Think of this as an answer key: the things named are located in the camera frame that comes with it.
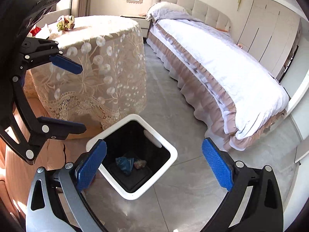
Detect blue yellow wrapper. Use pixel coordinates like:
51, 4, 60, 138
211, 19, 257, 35
115, 157, 134, 176

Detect beige tufted headboard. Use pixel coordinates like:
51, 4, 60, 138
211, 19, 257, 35
152, 0, 231, 32

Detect white square trash bin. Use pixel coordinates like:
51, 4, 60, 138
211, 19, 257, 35
86, 114, 177, 200

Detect white pink wrapper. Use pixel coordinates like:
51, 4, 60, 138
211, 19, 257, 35
134, 160, 147, 170

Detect lilac pillow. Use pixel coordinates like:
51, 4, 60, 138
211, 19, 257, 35
146, 2, 189, 21

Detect grey bedside table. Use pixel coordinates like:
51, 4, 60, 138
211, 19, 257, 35
122, 15, 150, 39

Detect beige wardrobe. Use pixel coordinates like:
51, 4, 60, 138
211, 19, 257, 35
238, 0, 300, 79

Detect bed with lilac duvet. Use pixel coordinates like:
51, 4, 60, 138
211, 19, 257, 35
151, 14, 289, 150

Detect lace floral tablecloth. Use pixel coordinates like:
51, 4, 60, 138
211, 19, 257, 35
24, 15, 147, 129

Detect red snack bag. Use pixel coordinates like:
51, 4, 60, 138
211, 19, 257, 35
27, 25, 41, 37

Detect green white wrapper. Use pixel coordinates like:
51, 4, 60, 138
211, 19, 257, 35
57, 15, 75, 32

